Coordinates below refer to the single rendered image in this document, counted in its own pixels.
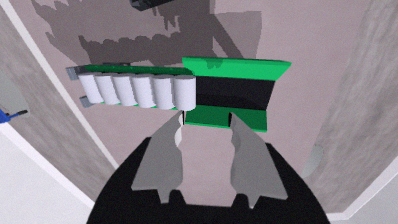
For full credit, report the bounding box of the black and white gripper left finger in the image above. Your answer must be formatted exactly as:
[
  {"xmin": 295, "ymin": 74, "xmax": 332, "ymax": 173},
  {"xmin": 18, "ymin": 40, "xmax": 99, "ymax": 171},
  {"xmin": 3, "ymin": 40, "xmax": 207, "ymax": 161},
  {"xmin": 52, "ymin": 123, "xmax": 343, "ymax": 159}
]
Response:
[{"xmin": 86, "ymin": 110, "xmax": 184, "ymax": 224}]

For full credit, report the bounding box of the dark grey open tray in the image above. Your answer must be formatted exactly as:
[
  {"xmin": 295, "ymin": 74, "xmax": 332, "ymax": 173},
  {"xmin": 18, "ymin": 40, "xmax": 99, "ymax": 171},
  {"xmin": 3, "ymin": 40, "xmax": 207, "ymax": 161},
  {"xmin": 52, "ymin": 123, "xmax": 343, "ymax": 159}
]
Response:
[{"xmin": 129, "ymin": 0, "xmax": 174, "ymax": 11}]

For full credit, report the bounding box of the grey cylinder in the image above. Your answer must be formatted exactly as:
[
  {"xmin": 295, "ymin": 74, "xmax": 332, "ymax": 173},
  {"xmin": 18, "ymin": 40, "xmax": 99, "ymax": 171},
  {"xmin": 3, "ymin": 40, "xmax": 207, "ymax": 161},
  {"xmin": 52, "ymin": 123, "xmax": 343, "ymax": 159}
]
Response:
[
  {"xmin": 77, "ymin": 72, "xmax": 104, "ymax": 103},
  {"xmin": 131, "ymin": 74, "xmax": 156, "ymax": 108},
  {"xmin": 94, "ymin": 73, "xmax": 120, "ymax": 105},
  {"xmin": 112, "ymin": 73, "xmax": 138, "ymax": 106},
  {"xmin": 173, "ymin": 75, "xmax": 196, "ymax": 111},
  {"xmin": 151, "ymin": 75, "xmax": 175, "ymax": 110}
]

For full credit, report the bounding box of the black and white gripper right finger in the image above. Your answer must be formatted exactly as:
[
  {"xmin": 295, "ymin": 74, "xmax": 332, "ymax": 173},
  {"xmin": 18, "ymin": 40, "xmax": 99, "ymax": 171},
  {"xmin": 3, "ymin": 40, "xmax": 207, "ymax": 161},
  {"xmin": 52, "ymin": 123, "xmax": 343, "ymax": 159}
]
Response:
[{"xmin": 228, "ymin": 112, "xmax": 330, "ymax": 224}]

